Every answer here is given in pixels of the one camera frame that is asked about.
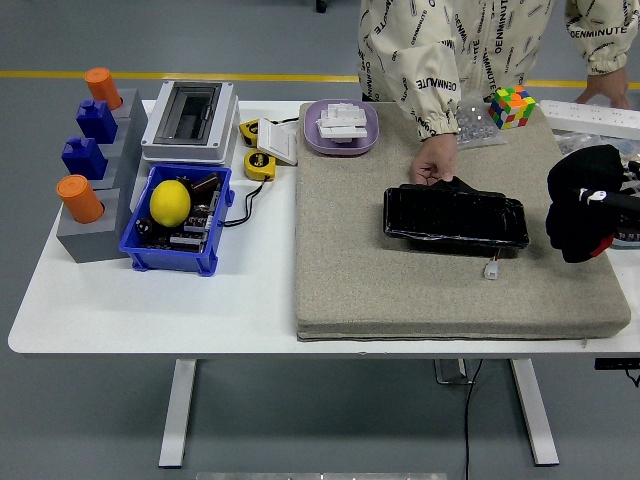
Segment beige mat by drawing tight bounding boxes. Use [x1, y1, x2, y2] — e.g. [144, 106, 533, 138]
[294, 101, 632, 343]

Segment white table leg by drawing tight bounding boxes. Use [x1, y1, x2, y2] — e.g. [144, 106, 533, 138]
[509, 358, 560, 467]
[158, 358, 197, 469]

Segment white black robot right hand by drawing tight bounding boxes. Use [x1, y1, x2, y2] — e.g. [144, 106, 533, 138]
[577, 187, 640, 214]

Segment orange cylinder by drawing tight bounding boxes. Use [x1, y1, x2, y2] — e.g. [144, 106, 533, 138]
[55, 174, 106, 225]
[84, 67, 124, 112]

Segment grey table control box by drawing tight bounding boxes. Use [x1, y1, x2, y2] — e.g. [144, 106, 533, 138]
[433, 358, 475, 386]

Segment black rag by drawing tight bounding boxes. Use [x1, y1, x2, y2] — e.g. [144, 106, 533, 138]
[545, 144, 631, 265]

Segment stack of white switches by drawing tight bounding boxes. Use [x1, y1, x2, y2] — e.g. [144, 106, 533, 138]
[315, 100, 370, 145]

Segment purple plate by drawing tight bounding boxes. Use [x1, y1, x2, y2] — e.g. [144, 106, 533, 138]
[303, 98, 380, 157]

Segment grey stepped block holder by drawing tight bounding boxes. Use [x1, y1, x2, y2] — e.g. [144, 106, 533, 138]
[55, 88, 150, 265]

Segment person's left hand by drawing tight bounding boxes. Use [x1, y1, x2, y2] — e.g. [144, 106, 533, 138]
[574, 67, 632, 109]

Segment blue bowl of electronics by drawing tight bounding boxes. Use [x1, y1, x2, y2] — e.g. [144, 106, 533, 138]
[607, 219, 640, 250]

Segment black table controller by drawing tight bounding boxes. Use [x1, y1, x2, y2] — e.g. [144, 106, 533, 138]
[594, 357, 640, 372]

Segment grey white electrical enclosure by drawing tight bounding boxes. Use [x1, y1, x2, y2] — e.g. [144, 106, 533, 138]
[139, 80, 240, 166]

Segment yellow tape measure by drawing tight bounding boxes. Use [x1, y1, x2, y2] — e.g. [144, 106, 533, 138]
[238, 118, 266, 148]
[242, 148, 277, 182]

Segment clear bag of metal nuts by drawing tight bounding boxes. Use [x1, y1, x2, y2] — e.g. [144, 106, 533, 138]
[455, 92, 507, 151]

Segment white wall switch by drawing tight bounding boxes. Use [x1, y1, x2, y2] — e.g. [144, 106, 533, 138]
[256, 119, 301, 167]

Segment black power cable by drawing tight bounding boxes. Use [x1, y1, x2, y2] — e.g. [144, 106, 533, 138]
[462, 358, 485, 480]

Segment colourful puzzle cube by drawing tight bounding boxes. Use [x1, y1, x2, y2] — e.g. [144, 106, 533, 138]
[487, 84, 537, 131]

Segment person's right hand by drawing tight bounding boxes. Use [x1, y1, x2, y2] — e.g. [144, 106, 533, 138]
[409, 133, 459, 187]

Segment dark circuit board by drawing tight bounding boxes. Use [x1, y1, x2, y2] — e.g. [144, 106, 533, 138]
[134, 172, 224, 253]

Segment blue block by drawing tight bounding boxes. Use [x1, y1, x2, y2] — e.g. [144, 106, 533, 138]
[60, 136, 109, 181]
[75, 98, 119, 145]

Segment clear plastic bags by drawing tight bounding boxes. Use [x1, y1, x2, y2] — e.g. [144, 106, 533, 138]
[553, 129, 640, 159]

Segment blue plastic bin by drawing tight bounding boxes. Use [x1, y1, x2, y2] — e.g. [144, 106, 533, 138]
[118, 162, 235, 277]

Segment thin black cable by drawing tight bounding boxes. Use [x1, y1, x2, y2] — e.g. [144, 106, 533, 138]
[219, 177, 274, 229]

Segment white power strip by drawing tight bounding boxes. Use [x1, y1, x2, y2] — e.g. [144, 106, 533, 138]
[538, 99, 640, 141]

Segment person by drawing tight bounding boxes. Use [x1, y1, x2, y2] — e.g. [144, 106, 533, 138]
[357, 0, 640, 141]

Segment black panel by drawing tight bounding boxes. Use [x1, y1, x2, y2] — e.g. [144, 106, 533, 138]
[383, 175, 530, 259]

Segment yellow lemon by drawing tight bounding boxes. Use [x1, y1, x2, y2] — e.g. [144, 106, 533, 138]
[149, 180, 192, 229]

